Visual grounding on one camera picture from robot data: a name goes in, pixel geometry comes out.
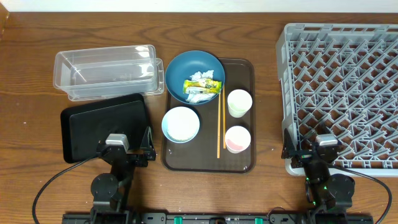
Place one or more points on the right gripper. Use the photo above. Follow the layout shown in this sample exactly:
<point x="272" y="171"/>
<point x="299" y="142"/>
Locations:
<point x="290" y="150"/>

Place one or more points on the black tray bin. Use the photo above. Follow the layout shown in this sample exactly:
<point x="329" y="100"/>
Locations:
<point x="84" y="127"/>

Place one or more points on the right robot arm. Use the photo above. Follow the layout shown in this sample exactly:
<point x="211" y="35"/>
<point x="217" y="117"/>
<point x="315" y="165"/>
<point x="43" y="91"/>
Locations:
<point x="330" y="194"/>

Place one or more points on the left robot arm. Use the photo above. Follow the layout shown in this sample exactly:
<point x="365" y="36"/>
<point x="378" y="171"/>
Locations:
<point x="110" y="190"/>

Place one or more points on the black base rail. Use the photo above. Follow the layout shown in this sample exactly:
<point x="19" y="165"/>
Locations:
<point x="162" y="218"/>

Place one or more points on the light blue small bowl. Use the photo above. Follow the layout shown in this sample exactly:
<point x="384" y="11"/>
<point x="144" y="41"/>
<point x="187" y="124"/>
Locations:
<point x="180" y="124"/>

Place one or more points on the clear plastic bin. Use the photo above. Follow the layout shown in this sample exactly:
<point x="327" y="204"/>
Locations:
<point x="108" y="72"/>

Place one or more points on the yellow snack wrapper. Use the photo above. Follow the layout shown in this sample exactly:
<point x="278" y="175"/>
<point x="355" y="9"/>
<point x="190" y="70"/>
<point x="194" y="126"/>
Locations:
<point x="202" y="86"/>

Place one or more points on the dark blue plate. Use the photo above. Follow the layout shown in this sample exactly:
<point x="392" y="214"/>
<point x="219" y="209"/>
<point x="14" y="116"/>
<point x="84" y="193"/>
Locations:
<point x="186" y="64"/>

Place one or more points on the grey dishwasher rack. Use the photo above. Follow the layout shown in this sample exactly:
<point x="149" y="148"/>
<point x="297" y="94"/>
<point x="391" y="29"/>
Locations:
<point x="342" y="78"/>

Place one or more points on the white tissue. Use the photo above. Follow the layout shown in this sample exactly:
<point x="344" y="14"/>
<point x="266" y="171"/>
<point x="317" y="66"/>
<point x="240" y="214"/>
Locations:
<point x="195" y="98"/>

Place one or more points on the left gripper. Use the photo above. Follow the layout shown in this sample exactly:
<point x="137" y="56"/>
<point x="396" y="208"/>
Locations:
<point x="149" y="152"/>

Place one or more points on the white cup pink inside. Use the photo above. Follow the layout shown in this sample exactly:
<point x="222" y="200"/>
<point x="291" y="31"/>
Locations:
<point x="237" y="139"/>

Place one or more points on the brown serving tray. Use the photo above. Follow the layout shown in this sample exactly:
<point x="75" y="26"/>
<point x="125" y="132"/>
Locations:
<point x="199" y="154"/>

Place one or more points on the right wooden chopstick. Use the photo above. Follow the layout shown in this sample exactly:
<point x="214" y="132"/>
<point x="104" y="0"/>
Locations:
<point x="224" y="117"/>

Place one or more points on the left wooden chopstick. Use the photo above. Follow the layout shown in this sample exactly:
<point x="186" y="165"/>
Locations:
<point x="218" y="126"/>

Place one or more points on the wooden chopstick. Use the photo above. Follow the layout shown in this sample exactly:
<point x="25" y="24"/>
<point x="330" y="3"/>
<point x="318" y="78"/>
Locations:
<point x="218" y="126"/>
<point x="224" y="117"/>

